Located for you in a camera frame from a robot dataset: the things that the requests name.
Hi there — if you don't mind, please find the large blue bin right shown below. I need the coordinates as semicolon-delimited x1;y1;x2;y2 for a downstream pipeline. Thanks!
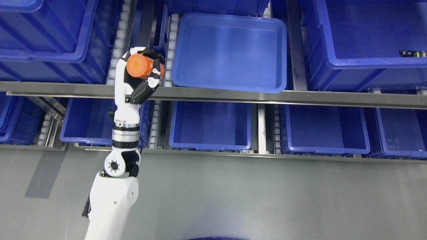
299;0;427;92

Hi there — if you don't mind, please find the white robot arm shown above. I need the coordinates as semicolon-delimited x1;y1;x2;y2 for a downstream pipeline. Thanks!
85;121;141;240

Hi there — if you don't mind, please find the lower blue bin far right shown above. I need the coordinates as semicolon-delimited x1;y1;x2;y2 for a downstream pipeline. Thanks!
370;108;427;159

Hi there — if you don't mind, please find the large blue bin left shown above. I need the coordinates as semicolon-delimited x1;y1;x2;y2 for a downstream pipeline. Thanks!
0;0;123;84

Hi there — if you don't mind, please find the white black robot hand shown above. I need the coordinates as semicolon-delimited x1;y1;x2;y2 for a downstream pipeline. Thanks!
113;47;165;128

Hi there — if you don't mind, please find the shallow blue tray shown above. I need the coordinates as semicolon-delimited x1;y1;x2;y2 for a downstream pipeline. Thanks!
171;13;287;94

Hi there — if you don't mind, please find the lower blue bin far left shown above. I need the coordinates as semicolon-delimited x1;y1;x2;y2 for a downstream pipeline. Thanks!
0;92;43;145

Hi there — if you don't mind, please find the lower blue bin centre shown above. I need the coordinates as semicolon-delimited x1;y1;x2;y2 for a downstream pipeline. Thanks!
169;101;252;151

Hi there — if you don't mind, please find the blue bin top centre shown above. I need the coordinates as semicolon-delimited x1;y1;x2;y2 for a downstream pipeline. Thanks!
164;0;270;16

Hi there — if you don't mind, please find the large blue bin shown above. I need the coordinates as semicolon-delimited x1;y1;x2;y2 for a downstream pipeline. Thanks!
299;0;427;92
0;0;123;84

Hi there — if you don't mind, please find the white roller track left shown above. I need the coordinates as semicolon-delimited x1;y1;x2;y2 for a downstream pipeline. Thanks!
106;0;132;85

